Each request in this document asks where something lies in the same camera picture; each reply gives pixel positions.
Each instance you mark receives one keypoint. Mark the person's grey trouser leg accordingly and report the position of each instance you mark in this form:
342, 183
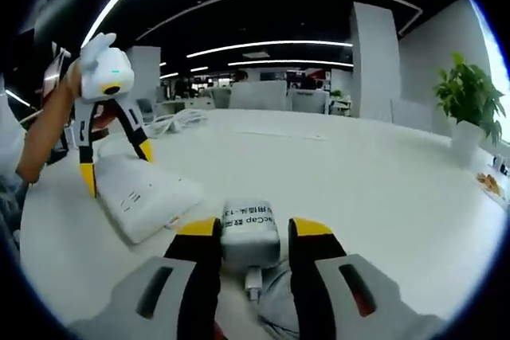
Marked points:
277, 300

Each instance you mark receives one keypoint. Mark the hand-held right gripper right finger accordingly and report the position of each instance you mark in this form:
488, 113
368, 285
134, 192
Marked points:
318, 276

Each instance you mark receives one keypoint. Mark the white desk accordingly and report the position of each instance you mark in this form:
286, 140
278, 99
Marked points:
318, 165

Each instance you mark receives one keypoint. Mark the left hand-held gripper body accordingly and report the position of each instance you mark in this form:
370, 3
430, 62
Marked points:
105, 71

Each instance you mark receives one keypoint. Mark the white desk partition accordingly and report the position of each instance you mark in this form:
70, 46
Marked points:
308, 101
259, 95

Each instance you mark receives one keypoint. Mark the white power strip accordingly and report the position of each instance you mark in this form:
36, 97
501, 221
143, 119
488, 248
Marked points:
139, 192

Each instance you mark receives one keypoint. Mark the small yellow object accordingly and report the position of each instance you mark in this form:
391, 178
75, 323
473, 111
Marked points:
489, 184

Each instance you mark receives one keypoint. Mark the potted green plant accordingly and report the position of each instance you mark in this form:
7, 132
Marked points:
470, 97

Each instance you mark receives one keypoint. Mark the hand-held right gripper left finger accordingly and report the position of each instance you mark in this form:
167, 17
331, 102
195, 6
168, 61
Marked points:
191, 276

